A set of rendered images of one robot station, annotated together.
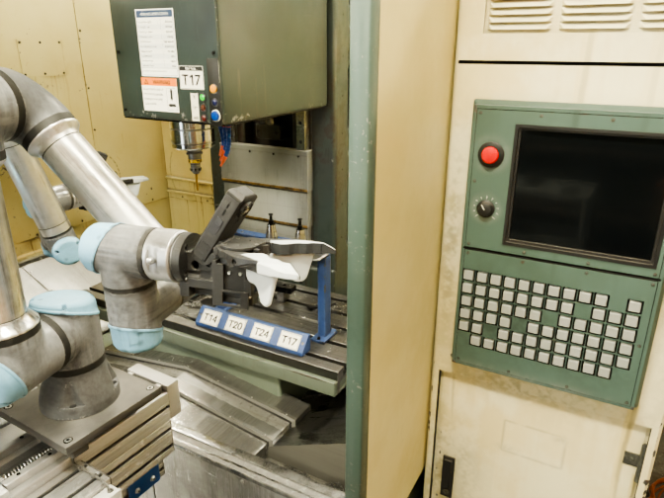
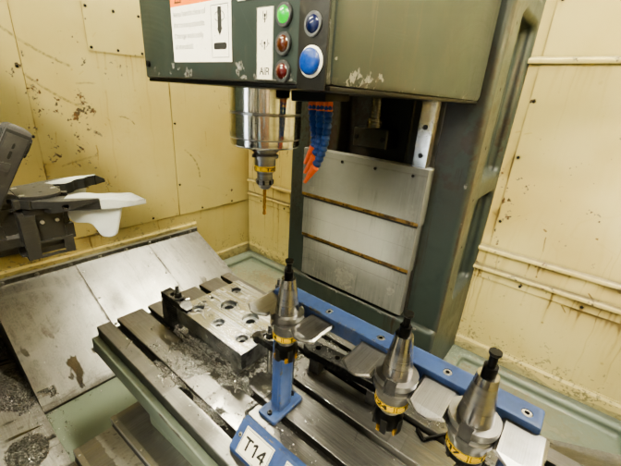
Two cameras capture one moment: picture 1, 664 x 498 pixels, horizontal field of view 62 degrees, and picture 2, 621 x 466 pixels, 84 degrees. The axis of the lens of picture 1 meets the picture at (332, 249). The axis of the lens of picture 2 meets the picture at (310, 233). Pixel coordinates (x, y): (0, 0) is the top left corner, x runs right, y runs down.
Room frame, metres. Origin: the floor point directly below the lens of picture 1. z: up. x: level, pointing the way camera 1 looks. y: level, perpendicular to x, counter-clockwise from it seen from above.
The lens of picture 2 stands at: (1.28, 0.27, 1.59)
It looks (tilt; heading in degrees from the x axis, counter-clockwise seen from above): 22 degrees down; 9
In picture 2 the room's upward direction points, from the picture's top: 4 degrees clockwise
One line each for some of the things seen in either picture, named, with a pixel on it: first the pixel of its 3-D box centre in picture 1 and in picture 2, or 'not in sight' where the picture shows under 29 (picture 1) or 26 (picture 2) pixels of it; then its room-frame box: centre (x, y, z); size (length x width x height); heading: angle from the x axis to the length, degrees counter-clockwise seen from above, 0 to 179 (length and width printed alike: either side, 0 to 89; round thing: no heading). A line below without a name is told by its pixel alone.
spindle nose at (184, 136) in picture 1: (192, 130); (265, 117); (2.07, 0.52, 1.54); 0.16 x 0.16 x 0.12
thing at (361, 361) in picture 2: not in sight; (363, 361); (1.73, 0.24, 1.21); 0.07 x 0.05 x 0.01; 151
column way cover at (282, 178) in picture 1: (266, 202); (354, 228); (2.46, 0.30, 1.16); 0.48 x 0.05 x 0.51; 61
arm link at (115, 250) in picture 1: (124, 252); not in sight; (0.75, 0.30, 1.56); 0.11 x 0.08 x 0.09; 73
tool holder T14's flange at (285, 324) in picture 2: not in sight; (286, 315); (1.81, 0.39, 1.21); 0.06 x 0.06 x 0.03
